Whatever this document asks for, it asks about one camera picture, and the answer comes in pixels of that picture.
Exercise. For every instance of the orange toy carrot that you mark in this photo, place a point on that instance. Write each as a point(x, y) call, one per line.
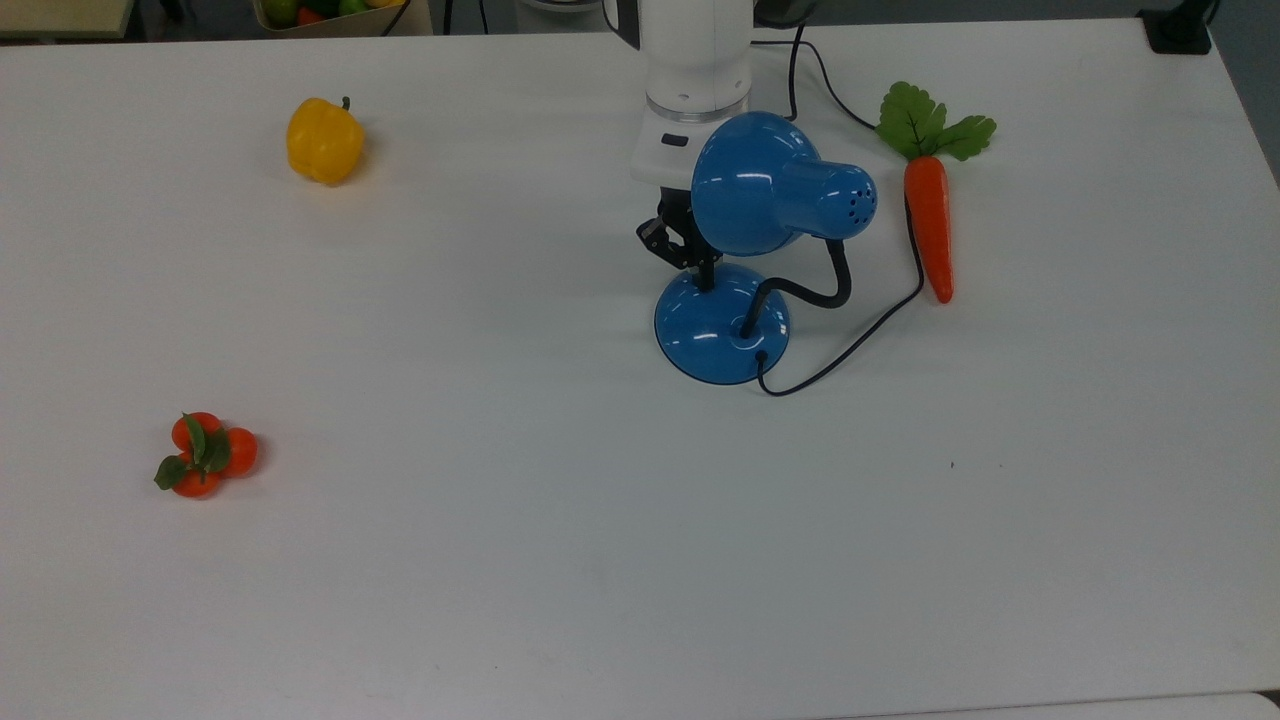
point(930, 220)

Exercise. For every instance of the yellow toy bell pepper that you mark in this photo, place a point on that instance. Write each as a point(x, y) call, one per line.
point(322, 140)

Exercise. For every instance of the black table clamp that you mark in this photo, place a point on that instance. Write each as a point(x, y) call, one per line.
point(1178, 28)

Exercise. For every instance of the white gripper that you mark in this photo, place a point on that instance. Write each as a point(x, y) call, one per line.
point(662, 150)

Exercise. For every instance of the wooden board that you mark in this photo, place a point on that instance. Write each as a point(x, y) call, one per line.
point(60, 15)

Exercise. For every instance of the blue desk lamp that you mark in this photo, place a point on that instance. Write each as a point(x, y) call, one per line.
point(755, 185)

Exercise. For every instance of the box of toy fruit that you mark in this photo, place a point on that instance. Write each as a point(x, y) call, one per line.
point(340, 14)

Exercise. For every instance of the toy tomato cluster with leaves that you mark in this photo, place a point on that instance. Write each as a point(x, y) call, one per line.
point(205, 455)

